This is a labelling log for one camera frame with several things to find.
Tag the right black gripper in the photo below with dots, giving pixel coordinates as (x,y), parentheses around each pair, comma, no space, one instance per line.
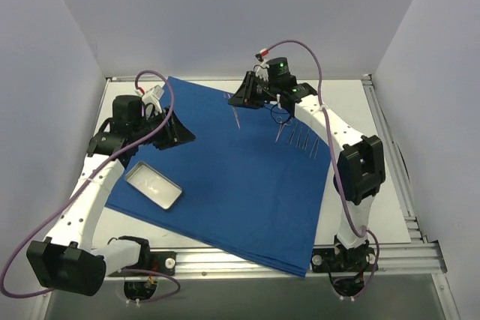
(251,90)

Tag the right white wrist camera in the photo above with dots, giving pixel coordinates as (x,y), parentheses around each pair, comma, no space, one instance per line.
(262,61)

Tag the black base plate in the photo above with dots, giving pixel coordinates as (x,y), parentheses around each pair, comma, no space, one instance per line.
(163,262)
(339,260)

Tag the aluminium front rail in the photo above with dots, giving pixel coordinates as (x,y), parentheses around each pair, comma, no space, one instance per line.
(193,264)

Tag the steel ring-handled forceps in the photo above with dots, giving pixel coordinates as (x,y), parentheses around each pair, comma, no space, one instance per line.
(228,96)

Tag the aluminium rail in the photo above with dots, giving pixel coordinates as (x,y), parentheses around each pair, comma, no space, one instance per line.
(193,264)
(398,175)
(337,77)

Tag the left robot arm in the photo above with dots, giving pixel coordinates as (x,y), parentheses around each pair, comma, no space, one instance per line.
(65,259)

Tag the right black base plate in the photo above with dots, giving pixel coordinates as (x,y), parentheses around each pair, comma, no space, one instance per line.
(339,260)

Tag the aluminium right rail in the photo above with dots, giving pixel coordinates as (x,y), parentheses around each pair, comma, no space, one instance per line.
(398,175)

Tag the steel ring-handled scissors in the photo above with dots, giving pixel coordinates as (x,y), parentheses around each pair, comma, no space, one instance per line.
(282,123)

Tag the aluminium back rail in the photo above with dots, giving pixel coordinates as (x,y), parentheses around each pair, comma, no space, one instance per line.
(337,77)

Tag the steel instrument tray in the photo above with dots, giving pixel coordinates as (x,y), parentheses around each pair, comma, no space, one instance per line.
(155,186)

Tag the blue surgical wrap cloth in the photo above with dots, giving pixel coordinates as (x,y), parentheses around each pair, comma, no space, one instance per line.
(243,192)

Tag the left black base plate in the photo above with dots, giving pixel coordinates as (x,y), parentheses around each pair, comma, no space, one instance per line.
(163,262)

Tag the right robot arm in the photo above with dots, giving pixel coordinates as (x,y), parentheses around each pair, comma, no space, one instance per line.
(357,160)

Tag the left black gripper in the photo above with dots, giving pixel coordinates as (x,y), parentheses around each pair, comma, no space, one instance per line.
(169,133)

